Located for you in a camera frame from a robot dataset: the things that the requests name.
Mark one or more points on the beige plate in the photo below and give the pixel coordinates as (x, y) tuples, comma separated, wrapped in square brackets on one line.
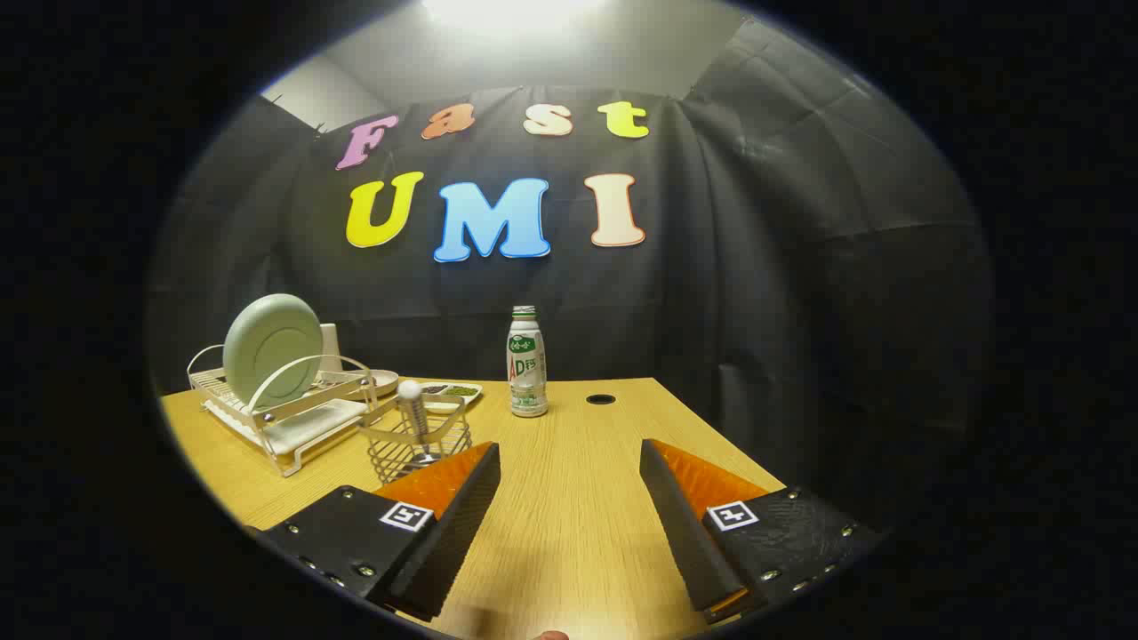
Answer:
[(384, 382)]

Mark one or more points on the pale green plate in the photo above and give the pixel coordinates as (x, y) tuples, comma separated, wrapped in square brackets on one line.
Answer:
[(267, 351)]

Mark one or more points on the black backdrop cloth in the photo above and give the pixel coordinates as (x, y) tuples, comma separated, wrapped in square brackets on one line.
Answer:
[(756, 293)]

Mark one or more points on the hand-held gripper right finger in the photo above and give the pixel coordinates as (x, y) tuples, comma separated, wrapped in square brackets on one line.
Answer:
[(685, 533)]

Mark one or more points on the white bottle with green label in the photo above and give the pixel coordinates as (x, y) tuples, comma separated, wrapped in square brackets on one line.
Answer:
[(526, 373)]

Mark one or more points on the white divided dish with beans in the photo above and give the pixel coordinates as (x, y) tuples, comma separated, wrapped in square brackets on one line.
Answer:
[(458, 392)]

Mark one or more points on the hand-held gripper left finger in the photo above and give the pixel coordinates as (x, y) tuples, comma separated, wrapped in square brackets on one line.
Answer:
[(444, 551)]

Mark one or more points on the white toaster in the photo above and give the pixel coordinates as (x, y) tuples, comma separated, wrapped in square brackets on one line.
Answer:
[(331, 351)]

